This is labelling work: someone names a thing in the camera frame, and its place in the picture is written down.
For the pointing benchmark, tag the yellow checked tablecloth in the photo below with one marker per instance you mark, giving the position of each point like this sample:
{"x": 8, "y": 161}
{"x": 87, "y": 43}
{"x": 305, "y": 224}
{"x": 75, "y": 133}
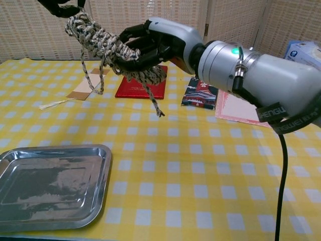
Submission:
{"x": 188, "y": 163}

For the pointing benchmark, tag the woven folding screen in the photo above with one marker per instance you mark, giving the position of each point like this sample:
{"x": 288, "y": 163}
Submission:
{"x": 30, "y": 32}

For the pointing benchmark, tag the stainless steel tray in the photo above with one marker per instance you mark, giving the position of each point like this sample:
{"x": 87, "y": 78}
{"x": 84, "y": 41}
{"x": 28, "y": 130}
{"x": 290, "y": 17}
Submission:
{"x": 47, "y": 185}

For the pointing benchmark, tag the red certificate book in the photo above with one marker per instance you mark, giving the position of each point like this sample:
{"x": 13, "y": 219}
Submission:
{"x": 135, "y": 89}

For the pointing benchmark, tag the beige bookmark with tassel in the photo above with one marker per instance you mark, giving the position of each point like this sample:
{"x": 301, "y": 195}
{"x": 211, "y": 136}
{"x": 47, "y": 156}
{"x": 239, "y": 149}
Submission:
{"x": 84, "y": 86}

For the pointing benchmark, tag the blue tissue pack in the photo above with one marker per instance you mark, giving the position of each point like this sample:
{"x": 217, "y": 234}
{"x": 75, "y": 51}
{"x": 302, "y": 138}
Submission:
{"x": 298, "y": 51}

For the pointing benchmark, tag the dark blue printed booklet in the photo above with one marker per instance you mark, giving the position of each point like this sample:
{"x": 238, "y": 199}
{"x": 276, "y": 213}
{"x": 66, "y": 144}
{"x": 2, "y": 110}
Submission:
{"x": 199, "y": 96}

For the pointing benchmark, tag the red-bordered certificate paper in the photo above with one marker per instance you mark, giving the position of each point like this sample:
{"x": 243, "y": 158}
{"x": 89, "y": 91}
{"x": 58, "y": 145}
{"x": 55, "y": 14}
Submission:
{"x": 235, "y": 110}

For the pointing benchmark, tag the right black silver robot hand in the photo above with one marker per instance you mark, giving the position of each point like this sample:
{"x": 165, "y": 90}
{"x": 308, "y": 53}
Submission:
{"x": 173, "y": 40}

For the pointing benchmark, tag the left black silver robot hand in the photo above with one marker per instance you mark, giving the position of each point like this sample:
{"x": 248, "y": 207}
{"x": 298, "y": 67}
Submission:
{"x": 62, "y": 10}

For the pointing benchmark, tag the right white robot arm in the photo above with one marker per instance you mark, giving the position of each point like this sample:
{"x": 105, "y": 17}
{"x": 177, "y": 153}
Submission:
{"x": 270, "y": 82}

